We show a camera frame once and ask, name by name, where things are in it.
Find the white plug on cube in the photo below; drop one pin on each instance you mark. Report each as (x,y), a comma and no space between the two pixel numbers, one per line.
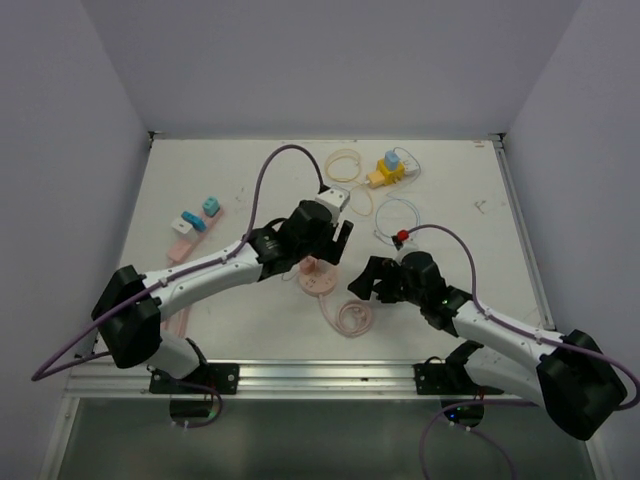
(411,167)

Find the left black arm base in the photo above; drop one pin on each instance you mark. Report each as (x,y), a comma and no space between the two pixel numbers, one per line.
(223,377)

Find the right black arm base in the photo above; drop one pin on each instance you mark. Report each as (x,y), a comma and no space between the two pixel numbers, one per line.
(437,377)

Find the blue flat plug adapter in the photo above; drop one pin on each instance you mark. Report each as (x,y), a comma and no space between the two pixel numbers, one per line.
(195,221)

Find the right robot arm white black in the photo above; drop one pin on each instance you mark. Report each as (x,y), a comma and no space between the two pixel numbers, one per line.
(561,373)

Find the orange small charger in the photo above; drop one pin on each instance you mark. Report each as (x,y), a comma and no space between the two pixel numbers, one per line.
(307,265)

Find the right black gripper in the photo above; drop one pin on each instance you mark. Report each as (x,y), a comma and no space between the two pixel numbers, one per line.
(377,268)

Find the pink rectangular power strip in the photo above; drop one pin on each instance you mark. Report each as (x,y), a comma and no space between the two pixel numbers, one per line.
(179,252)

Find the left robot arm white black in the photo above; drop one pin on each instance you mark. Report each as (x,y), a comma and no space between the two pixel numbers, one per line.
(133,306)

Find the orange yellow charger plug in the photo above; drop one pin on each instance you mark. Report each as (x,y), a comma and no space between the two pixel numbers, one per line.
(375,179)

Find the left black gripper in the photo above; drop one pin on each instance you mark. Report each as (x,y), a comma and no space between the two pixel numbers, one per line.
(331,249)

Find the yellow cube socket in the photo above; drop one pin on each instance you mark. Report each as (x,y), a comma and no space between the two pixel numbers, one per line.
(390,176)

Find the light blue charger plug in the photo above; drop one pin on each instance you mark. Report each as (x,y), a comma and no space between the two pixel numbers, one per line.
(391,160)

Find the aluminium front rail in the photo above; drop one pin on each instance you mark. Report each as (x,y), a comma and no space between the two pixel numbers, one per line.
(309,380)

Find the teal plug adapter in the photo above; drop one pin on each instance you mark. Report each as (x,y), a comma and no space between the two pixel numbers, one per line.
(211,206)

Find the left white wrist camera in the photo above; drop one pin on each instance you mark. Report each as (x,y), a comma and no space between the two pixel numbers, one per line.
(334,198)

